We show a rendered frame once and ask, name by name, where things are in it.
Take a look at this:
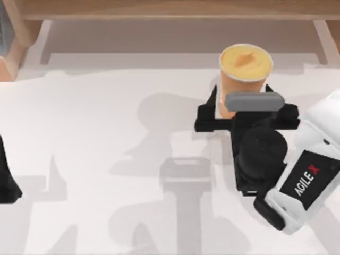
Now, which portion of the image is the orange cup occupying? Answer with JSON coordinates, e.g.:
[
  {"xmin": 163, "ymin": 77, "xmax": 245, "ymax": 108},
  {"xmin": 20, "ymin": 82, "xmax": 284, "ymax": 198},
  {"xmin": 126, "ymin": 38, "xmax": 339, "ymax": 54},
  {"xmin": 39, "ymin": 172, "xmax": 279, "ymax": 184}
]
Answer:
[{"xmin": 218, "ymin": 44, "xmax": 274, "ymax": 120}]

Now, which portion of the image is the wooden shelf unit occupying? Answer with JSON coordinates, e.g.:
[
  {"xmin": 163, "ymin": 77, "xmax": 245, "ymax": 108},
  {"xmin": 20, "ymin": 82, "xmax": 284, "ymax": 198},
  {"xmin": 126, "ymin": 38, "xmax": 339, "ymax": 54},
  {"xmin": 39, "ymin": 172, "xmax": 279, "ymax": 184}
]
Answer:
[{"xmin": 0, "ymin": 0, "xmax": 340, "ymax": 82}]

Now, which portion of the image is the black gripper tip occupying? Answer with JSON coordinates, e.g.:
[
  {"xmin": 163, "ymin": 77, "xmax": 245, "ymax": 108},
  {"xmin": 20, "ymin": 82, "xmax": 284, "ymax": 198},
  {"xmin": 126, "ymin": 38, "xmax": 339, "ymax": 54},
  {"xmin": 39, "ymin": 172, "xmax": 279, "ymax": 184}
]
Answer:
[{"xmin": 0, "ymin": 135, "xmax": 23, "ymax": 205}]

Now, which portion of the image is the grey panel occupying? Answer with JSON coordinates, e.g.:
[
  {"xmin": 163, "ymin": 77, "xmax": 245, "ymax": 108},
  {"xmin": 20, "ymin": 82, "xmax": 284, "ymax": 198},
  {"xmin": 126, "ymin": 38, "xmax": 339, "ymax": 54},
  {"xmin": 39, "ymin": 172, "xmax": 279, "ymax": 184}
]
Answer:
[{"xmin": 0, "ymin": 0, "xmax": 14, "ymax": 58}]

